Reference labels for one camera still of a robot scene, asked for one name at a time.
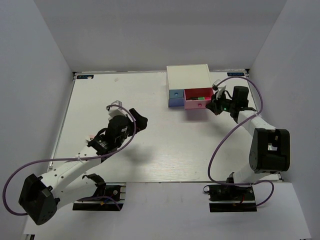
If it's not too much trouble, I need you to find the blue table label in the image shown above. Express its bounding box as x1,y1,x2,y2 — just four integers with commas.
227,72,245,77
76,74,94,80

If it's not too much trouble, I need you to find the light blue small drawer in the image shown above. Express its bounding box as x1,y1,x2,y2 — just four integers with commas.
169,89,184,99

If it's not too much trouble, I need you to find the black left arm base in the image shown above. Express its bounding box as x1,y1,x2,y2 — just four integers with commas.
72,183,126,212

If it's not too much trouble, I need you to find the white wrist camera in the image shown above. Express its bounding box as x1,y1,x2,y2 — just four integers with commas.
106,100,127,121
212,79,226,99

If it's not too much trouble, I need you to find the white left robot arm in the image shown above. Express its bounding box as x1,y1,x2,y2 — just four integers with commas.
18,105,148,226

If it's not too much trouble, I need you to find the white drawer cabinet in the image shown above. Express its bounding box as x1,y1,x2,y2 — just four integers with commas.
166,64,211,90

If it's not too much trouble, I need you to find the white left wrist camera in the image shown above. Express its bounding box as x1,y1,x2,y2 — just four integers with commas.
106,100,127,121

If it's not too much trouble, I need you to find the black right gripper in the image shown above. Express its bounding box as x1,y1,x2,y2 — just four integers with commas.
206,90,237,115

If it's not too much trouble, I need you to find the blue wide drawer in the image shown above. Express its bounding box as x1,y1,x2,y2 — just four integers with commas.
168,98,184,108

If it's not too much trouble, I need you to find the right blue table label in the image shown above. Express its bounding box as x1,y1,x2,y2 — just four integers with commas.
227,72,245,77

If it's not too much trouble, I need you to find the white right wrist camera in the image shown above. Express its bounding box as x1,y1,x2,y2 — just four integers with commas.
212,79,226,99

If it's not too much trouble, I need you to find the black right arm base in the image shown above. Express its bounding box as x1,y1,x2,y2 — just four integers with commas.
203,184,257,213

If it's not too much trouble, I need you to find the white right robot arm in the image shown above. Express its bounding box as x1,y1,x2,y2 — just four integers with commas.
206,86,290,200

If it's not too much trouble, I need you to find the green highlighter marker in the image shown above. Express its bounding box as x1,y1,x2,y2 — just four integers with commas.
188,96,206,101

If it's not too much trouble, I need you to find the left blue table label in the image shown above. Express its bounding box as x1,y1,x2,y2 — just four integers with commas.
76,74,94,80

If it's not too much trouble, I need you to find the pink drawer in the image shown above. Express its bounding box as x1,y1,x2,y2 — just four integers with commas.
184,87,214,110

